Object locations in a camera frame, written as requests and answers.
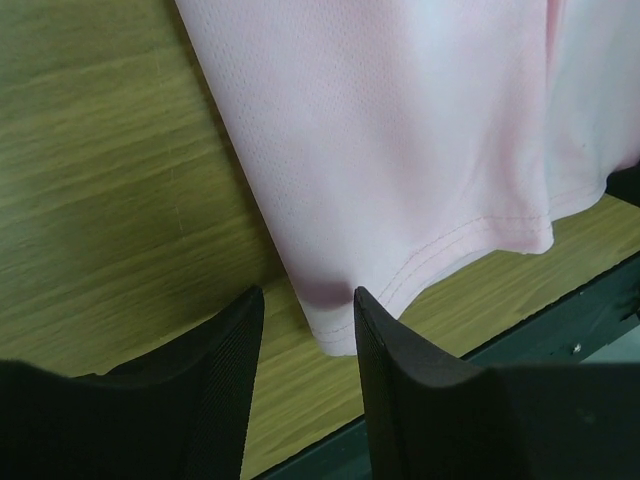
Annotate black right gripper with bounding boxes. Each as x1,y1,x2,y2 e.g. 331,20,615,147
606,165,640,207

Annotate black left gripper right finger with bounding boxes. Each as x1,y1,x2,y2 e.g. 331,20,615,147
354,288,639,479

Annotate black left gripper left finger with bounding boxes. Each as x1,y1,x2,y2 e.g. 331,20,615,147
1,286,264,479

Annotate pink t shirt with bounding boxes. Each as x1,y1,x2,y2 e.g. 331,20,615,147
177,1,639,356

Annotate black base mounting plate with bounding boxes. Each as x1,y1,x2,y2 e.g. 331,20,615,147
259,252,640,480

